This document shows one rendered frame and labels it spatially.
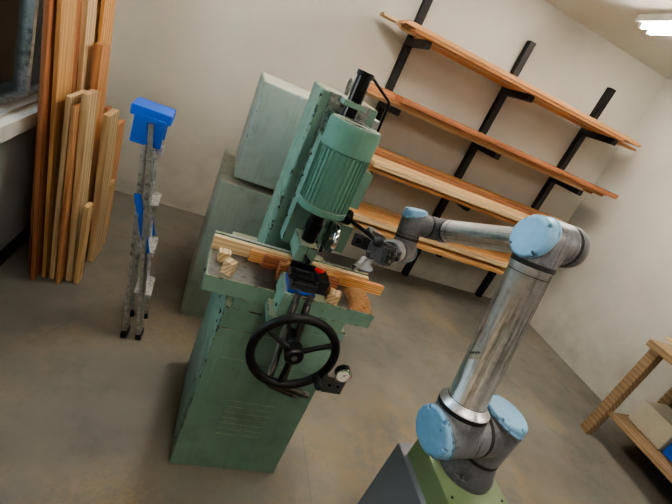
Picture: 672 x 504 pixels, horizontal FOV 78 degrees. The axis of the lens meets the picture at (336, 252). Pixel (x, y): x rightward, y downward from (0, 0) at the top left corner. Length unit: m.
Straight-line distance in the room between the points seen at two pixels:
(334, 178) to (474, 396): 0.75
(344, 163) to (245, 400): 0.96
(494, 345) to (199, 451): 1.25
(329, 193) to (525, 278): 0.62
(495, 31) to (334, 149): 2.94
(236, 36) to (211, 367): 2.61
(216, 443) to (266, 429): 0.20
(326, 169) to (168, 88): 2.47
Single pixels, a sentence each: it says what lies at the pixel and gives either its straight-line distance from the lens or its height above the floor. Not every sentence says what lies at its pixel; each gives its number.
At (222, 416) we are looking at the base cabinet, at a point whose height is 0.30.
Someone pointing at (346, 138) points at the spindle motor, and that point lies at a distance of 1.28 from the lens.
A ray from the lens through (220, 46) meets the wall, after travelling 3.56.
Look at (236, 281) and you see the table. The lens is 1.35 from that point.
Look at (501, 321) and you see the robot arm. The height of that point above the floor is 1.20.
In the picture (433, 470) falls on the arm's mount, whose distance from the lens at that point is 1.51.
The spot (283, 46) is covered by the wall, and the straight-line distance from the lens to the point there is 3.57.
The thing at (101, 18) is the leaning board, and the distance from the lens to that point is 2.87.
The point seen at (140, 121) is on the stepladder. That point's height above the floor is 1.10.
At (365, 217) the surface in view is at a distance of 3.50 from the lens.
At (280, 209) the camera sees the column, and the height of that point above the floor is 1.05.
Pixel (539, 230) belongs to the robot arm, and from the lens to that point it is 1.13.
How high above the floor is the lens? 1.60
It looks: 22 degrees down
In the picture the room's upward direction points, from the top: 25 degrees clockwise
